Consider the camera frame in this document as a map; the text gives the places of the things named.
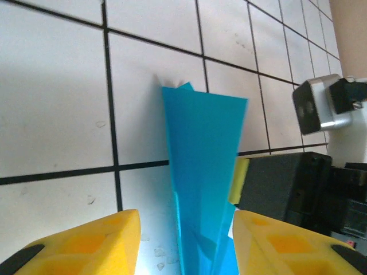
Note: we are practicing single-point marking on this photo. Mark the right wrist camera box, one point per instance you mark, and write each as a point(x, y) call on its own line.
point(309, 109)

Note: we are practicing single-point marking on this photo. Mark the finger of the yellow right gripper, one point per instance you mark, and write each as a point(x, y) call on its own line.
point(240, 180)

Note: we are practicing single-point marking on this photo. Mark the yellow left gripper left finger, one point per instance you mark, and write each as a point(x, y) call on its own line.
point(86, 249)

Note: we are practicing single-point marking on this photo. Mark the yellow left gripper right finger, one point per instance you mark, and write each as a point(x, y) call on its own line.
point(286, 252)

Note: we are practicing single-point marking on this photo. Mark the blue cloth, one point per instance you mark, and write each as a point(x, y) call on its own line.
point(200, 143)

